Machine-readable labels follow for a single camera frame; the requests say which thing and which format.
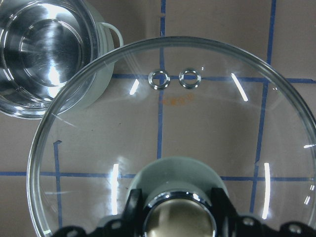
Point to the pale green electric pot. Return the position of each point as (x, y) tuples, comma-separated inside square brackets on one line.
[(43, 44)]

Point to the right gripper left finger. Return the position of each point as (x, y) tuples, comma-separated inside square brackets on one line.
[(127, 224)]

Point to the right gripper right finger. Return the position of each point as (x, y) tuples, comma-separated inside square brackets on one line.
[(231, 224)]

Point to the glass pot lid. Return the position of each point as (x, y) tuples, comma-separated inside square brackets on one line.
[(174, 117)]

